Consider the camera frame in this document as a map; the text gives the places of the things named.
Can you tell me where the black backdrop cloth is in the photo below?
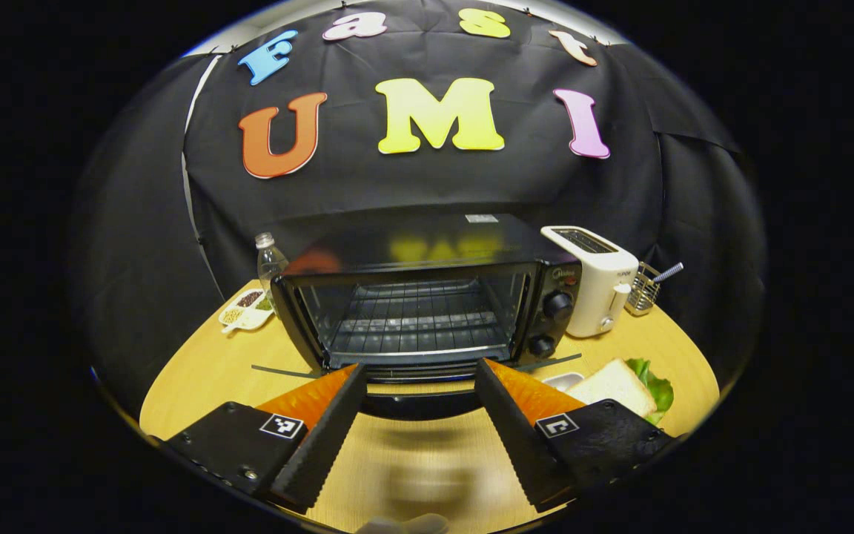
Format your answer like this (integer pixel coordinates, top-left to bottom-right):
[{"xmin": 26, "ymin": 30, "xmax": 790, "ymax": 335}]
[{"xmin": 71, "ymin": 0, "xmax": 769, "ymax": 418}]

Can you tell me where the sandwich with lettuce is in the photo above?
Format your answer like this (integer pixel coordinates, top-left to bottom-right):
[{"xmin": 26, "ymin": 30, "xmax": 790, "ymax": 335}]
[{"xmin": 566, "ymin": 358, "xmax": 675, "ymax": 426}]

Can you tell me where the white sectioned plate with grains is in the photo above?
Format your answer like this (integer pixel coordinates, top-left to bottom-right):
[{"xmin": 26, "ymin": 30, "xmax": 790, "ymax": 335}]
[{"xmin": 218, "ymin": 288, "xmax": 277, "ymax": 335}]

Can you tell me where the metal wire utensil holder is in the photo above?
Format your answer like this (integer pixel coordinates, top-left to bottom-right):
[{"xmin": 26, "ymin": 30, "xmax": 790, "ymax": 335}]
[{"xmin": 626, "ymin": 261, "xmax": 662, "ymax": 317}]

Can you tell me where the black electric oven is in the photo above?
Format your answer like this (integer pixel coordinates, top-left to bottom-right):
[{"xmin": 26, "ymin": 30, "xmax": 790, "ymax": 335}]
[{"xmin": 253, "ymin": 214, "xmax": 584, "ymax": 421}]

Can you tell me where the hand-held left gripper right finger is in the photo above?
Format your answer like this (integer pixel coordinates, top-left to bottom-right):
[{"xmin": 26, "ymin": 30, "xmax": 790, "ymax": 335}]
[{"xmin": 474, "ymin": 358, "xmax": 676, "ymax": 514}]

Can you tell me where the white toaster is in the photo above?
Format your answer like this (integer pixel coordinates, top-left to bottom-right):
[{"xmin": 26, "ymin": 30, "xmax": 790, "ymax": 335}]
[{"xmin": 540, "ymin": 225, "xmax": 641, "ymax": 339}]

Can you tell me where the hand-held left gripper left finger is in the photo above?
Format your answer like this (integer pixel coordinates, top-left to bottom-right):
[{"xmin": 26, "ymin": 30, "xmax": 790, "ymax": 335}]
[{"xmin": 164, "ymin": 363, "xmax": 368, "ymax": 514}]

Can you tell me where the white rectangular tray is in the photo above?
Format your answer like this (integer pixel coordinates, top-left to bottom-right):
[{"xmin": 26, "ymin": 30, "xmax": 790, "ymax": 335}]
[{"xmin": 542, "ymin": 372, "xmax": 586, "ymax": 393}]

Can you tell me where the clear plastic water bottle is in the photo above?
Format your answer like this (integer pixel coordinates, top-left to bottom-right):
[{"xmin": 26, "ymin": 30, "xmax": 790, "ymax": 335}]
[{"xmin": 255, "ymin": 232, "xmax": 289, "ymax": 312}]

